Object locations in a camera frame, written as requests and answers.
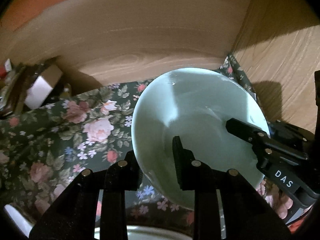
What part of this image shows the small white box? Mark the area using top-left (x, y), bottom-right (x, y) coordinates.
top-left (24, 64), bottom-right (63, 109)

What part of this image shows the red white tube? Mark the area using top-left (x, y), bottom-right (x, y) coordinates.
top-left (0, 59), bottom-right (12, 79)

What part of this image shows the pink bowl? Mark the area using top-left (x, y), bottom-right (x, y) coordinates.
top-left (4, 204), bottom-right (34, 238)

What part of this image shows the mint green plate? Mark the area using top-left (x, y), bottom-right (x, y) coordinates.
top-left (93, 224), bottom-right (196, 240)

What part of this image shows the mint green bowl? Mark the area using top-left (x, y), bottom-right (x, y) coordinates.
top-left (131, 68), bottom-right (268, 209)

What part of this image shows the floral tablecloth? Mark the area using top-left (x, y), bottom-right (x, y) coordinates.
top-left (1, 54), bottom-right (293, 235)

